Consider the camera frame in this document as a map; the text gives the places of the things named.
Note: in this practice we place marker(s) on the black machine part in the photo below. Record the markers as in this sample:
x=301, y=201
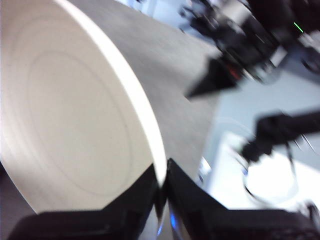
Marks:
x=275, y=132

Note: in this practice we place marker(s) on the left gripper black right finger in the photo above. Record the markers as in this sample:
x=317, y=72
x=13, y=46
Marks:
x=225, y=225

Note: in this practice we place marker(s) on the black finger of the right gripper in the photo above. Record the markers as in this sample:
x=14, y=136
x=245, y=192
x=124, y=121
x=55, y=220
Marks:
x=212, y=80

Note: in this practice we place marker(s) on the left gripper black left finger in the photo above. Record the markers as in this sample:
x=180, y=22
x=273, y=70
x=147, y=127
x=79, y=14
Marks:
x=100, y=225

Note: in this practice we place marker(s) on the pale cream yellow plate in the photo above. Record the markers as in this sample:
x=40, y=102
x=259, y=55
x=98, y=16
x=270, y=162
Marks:
x=70, y=105

